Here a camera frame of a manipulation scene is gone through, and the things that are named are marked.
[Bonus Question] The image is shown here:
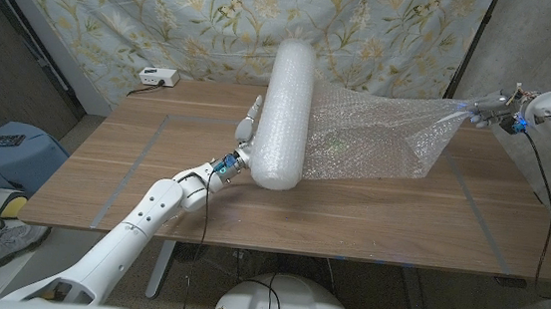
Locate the black backdrop stand pole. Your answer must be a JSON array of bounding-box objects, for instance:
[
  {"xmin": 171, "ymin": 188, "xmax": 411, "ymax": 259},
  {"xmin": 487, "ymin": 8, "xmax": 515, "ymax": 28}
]
[{"xmin": 441, "ymin": 0, "xmax": 501, "ymax": 104}]

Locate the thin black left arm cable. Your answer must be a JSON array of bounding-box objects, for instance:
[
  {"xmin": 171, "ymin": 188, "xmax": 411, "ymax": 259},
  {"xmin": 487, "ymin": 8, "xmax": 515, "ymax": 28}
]
[{"xmin": 175, "ymin": 165, "xmax": 220, "ymax": 309}]

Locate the black base cable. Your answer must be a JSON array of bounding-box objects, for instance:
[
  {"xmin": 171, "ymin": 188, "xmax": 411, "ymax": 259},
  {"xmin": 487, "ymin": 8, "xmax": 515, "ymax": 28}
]
[{"xmin": 234, "ymin": 269, "xmax": 286, "ymax": 309}]

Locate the bubble wrap roll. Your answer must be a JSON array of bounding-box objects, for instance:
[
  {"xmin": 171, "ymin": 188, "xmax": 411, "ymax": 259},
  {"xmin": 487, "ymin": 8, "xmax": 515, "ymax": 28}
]
[{"xmin": 247, "ymin": 35, "xmax": 480, "ymax": 208}]

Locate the floral printed backdrop cloth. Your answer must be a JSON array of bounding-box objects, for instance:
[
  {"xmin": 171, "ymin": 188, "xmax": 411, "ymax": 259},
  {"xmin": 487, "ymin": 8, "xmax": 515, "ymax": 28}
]
[{"xmin": 0, "ymin": 0, "xmax": 496, "ymax": 139}]

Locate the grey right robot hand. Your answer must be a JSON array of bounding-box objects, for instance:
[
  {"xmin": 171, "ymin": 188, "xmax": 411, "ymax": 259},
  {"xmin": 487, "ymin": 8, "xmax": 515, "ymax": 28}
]
[{"xmin": 462, "ymin": 80, "xmax": 532, "ymax": 134}]

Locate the metal table leg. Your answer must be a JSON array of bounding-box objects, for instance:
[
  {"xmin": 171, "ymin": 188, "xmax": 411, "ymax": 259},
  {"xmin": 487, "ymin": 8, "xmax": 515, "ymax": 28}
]
[
  {"xmin": 143, "ymin": 237, "xmax": 178, "ymax": 301},
  {"xmin": 397, "ymin": 265, "xmax": 434, "ymax": 309}
]

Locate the grey backdrop frame post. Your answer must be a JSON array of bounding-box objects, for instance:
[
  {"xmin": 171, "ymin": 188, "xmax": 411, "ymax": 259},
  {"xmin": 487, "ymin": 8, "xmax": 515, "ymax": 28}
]
[{"xmin": 0, "ymin": 0, "xmax": 123, "ymax": 117}]

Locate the white power strip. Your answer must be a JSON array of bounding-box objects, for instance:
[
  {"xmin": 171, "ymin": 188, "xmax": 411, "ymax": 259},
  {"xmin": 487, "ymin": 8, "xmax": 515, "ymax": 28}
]
[{"xmin": 138, "ymin": 65, "xmax": 182, "ymax": 90}]

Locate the yellow green cup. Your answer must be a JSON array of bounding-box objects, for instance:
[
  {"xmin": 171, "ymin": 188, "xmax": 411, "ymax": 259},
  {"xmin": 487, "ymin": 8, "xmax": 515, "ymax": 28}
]
[{"xmin": 328, "ymin": 137, "xmax": 348, "ymax": 155}]

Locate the blue grey bin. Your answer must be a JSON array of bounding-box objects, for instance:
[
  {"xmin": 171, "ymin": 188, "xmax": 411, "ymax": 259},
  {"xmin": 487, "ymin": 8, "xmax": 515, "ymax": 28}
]
[{"xmin": 0, "ymin": 120, "xmax": 73, "ymax": 201}]

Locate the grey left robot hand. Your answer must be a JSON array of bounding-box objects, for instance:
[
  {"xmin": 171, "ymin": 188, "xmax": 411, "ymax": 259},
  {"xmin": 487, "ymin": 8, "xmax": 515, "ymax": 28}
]
[{"xmin": 232, "ymin": 93, "xmax": 265, "ymax": 166}]

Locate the grey sneaker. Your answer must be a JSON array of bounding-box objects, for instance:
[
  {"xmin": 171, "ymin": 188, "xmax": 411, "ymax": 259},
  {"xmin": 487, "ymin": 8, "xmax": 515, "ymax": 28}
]
[{"xmin": 0, "ymin": 219, "xmax": 54, "ymax": 276}]

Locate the black power strip cable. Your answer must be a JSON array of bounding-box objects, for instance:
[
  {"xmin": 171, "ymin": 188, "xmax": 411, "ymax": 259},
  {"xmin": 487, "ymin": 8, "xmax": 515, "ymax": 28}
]
[{"xmin": 127, "ymin": 78, "xmax": 166, "ymax": 100}]

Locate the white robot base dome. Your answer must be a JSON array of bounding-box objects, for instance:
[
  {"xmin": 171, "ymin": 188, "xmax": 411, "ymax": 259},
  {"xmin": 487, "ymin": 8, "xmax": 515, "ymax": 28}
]
[{"xmin": 211, "ymin": 267, "xmax": 360, "ymax": 309}]

